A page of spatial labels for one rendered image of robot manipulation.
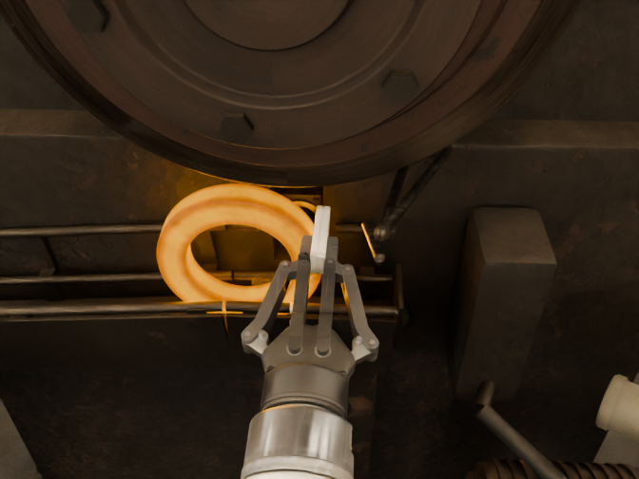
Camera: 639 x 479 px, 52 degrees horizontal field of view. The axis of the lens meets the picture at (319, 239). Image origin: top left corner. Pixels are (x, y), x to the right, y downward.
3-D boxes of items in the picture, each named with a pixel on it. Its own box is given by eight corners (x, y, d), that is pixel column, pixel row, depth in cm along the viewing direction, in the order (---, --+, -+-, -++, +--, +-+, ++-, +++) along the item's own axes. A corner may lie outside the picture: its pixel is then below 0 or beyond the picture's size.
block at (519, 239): (442, 338, 89) (468, 198, 74) (500, 340, 89) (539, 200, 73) (451, 403, 81) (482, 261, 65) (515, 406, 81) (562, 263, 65)
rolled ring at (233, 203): (245, 170, 63) (249, 151, 66) (120, 253, 71) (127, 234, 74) (355, 280, 73) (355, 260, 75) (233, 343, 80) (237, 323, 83)
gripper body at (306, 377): (256, 436, 58) (268, 346, 64) (350, 443, 58) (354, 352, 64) (249, 398, 53) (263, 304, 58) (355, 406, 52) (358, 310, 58)
